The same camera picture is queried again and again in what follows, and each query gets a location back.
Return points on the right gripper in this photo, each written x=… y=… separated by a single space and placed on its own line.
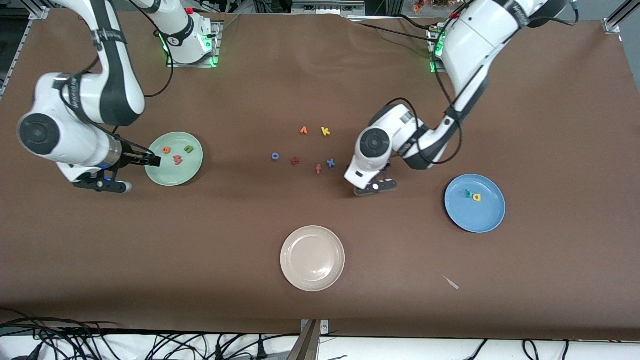
x=131 y=155

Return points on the pink foam letter w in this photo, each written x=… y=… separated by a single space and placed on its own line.
x=177 y=160

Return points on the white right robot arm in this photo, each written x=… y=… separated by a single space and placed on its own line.
x=85 y=145

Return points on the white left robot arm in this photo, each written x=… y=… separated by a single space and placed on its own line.
x=470 y=45

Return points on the green plate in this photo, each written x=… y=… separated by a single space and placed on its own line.
x=175 y=175

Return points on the beige plate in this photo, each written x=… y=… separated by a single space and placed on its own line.
x=312 y=258

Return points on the blue plate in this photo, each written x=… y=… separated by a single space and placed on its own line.
x=480 y=215

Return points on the small white paper scrap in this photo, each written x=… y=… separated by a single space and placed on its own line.
x=452 y=284

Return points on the grey metal box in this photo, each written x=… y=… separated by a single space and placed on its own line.
x=325 y=7

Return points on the orange plastic object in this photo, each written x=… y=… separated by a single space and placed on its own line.
x=419 y=6

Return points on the grey metal beam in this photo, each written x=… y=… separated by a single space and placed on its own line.
x=306 y=345

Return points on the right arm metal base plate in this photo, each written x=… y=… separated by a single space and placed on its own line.
x=192 y=65

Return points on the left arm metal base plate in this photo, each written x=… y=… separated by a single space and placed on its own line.
x=434 y=67

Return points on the metal table edge bracket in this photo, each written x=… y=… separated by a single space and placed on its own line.
x=324 y=327

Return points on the aluminium frame post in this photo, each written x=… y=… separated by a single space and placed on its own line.
x=617 y=17
x=40 y=13

